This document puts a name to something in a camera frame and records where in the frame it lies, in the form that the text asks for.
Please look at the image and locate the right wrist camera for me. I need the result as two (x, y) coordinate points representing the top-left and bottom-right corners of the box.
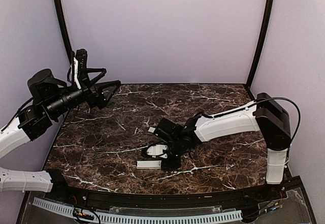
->
(141, 144), (168, 158)

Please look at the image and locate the right black frame post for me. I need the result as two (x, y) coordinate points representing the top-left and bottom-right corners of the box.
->
(245, 0), (273, 91)

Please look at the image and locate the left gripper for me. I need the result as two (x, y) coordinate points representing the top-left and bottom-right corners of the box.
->
(45, 67), (121, 118)

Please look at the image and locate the black front rail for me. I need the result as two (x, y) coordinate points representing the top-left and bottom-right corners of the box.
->
(27, 178), (305, 211)

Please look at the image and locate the white remote battery cover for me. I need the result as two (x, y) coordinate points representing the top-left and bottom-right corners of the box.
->
(148, 127), (155, 133)

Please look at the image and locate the white slotted cable duct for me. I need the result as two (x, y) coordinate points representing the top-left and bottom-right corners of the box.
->
(32, 197), (242, 223)

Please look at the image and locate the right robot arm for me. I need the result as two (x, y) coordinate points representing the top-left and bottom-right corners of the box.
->
(146, 93), (297, 201)

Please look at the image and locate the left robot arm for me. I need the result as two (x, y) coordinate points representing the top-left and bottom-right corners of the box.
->
(1, 68), (121, 202)

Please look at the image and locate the white remote control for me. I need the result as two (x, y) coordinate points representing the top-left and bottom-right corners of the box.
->
(137, 161), (161, 170)

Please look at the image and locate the left black frame post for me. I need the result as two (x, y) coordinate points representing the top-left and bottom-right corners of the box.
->
(54, 0), (73, 64)

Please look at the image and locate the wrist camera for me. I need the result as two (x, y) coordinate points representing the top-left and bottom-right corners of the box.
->
(67, 49), (88, 89)
(141, 144), (168, 158)

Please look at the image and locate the black frame post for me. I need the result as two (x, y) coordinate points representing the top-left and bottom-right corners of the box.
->
(54, 0), (73, 64)
(245, 0), (273, 91)

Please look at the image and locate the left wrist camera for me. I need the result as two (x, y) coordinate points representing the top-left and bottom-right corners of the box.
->
(67, 49), (88, 89)

